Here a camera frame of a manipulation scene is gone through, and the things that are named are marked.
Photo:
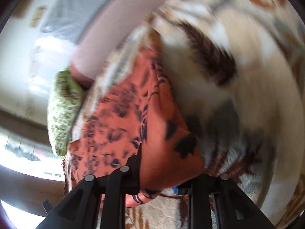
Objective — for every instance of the grey pillow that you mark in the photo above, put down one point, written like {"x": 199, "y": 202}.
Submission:
{"x": 68, "y": 19}

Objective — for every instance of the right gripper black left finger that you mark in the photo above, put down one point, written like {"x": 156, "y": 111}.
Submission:
{"x": 80, "y": 208}

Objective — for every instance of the orange floral garment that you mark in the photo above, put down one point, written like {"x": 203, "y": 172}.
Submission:
{"x": 138, "y": 116}

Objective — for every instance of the stained glass window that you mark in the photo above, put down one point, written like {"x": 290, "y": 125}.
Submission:
{"x": 28, "y": 157}

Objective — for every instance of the beige leaf-print blanket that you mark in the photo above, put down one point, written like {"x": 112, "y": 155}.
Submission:
{"x": 233, "y": 66}

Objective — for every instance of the green white patterned pillow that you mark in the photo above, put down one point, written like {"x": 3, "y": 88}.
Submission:
{"x": 65, "y": 100}

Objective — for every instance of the pink bolster headboard cushion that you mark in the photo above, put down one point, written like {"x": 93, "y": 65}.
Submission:
{"x": 108, "y": 29}

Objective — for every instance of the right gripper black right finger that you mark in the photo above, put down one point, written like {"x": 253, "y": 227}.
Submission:
{"x": 232, "y": 207}

